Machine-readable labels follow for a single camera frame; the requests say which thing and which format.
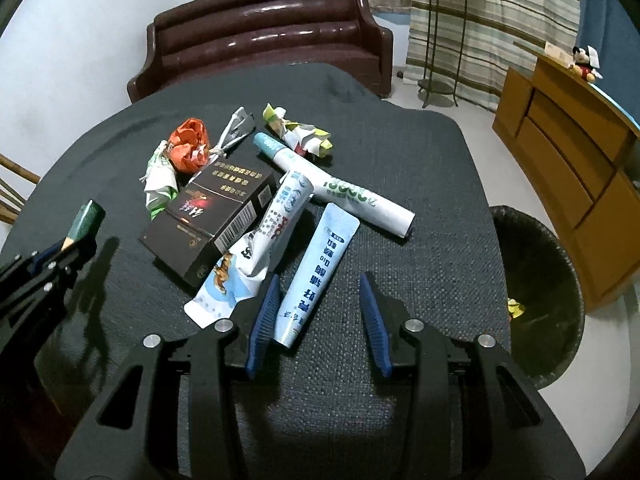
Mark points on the orange wrapper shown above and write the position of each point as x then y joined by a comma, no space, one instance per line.
187,142

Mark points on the light blue tube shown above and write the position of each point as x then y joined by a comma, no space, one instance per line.
320,260

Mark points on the silver foil wrapper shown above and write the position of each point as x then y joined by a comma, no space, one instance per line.
235,127

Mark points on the metal plant stand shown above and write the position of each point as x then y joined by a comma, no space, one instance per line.
435,85

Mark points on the wooden cabinet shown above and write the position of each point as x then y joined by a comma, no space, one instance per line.
565,160

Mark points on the white tube with teal end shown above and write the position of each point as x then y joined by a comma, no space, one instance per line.
350,192

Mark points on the brown leather sofa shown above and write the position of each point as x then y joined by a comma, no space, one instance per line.
260,25

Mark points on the white blue squeezed tube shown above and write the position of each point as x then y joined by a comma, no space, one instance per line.
287,195

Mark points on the blue curtain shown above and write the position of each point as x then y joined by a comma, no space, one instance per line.
615,35

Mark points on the trash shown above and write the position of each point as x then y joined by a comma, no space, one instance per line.
210,210

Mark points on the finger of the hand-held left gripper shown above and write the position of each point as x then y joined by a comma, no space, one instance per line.
55,280
20,266

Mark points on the striped beige curtain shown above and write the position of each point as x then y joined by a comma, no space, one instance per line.
500,35

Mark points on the dark green wrapper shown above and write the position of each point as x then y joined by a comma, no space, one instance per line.
87,220

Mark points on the dark round trash bin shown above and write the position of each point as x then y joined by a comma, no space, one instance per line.
545,260

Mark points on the mouse plush toy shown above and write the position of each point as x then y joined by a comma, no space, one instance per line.
584,67

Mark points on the yellow green crumpled wrapper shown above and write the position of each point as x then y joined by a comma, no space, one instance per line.
300,137

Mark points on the green white crumpled wrapper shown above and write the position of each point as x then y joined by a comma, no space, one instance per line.
160,180

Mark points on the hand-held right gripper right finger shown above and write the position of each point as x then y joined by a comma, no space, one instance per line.
372,320

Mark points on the wooden chair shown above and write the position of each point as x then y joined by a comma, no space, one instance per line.
20,172

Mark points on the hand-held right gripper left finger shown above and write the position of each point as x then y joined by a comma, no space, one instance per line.
262,320

